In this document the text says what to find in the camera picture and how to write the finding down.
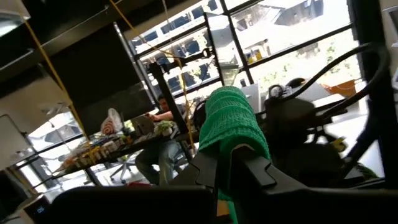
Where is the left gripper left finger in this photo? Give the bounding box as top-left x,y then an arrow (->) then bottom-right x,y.
49,150 -> 219,224

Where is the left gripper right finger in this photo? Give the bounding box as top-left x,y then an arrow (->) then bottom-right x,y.
231,144 -> 398,224

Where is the green elastic bandage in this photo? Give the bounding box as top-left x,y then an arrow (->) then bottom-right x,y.
198,86 -> 272,224

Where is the office chair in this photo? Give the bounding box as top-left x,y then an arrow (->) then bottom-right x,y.
109,154 -> 138,185

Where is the person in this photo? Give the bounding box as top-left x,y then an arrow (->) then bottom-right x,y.
135,95 -> 188,186

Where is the black desk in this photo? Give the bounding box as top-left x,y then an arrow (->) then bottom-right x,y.
57,129 -> 200,180

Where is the orange container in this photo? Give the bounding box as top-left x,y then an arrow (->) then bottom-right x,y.
322,79 -> 357,98

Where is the row of cans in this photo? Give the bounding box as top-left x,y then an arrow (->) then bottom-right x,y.
63,140 -> 125,169

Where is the grey laptop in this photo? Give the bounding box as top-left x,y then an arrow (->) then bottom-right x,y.
130,115 -> 155,136

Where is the small potted plant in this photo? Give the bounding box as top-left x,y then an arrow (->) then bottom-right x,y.
154,120 -> 174,137

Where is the white bag spiral print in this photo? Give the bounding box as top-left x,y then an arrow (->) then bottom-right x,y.
99,108 -> 124,136

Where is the black device digital display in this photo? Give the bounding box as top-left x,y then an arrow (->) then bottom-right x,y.
24,194 -> 51,223

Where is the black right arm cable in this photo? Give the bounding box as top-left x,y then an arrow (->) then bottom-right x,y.
279,42 -> 390,175

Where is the black rig post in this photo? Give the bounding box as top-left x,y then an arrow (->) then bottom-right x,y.
148,48 -> 213,151

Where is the yellow hanging cable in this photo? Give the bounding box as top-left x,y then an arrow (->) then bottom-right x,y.
24,20 -> 94,164
108,0 -> 196,152

